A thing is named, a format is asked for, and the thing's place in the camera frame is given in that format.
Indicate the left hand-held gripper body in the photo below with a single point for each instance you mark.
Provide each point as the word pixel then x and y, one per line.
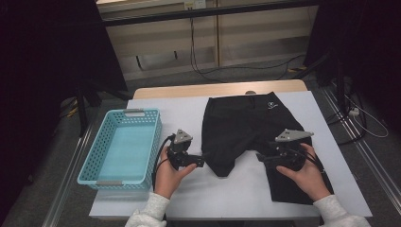
pixel 179 157

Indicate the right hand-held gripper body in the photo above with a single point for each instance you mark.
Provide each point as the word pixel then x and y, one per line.
pixel 288 156

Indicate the black shorts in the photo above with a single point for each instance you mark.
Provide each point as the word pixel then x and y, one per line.
pixel 239 126

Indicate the light blue plastic basket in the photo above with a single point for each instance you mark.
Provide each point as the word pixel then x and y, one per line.
pixel 126 151

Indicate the person's left hand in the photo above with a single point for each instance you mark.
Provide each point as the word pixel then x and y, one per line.
pixel 167 181

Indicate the person's right hand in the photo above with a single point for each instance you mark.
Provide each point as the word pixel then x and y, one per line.
pixel 309 179

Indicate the white table mat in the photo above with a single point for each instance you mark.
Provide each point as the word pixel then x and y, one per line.
pixel 220 195

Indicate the black metal stand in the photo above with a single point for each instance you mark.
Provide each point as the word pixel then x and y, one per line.
pixel 339 88

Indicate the black tripod stand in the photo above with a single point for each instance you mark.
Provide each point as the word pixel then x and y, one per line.
pixel 82 116

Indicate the beige cabinet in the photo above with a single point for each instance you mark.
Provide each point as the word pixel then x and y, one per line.
pixel 252 41

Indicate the narrow black curtain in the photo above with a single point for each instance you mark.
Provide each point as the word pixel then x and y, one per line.
pixel 372 47

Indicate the black horizontal bar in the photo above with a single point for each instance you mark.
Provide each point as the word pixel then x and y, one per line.
pixel 205 12

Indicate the wide black curtain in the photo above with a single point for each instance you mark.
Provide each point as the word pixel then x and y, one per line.
pixel 38 63

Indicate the aluminium floor rail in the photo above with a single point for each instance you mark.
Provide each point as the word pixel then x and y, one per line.
pixel 378 176
pixel 63 189

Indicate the white wall socket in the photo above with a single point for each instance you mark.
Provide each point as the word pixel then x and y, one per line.
pixel 195 3

